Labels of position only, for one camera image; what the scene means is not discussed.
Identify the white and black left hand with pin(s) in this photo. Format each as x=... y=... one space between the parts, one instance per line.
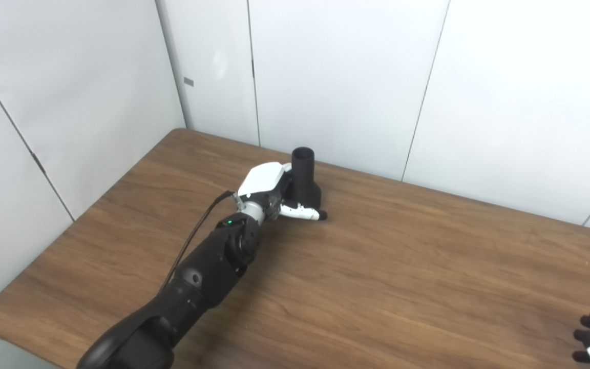
x=264 y=179

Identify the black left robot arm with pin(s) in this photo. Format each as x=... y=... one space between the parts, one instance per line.
x=203 y=277

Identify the black nozzle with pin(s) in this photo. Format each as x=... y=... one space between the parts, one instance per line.
x=304 y=179

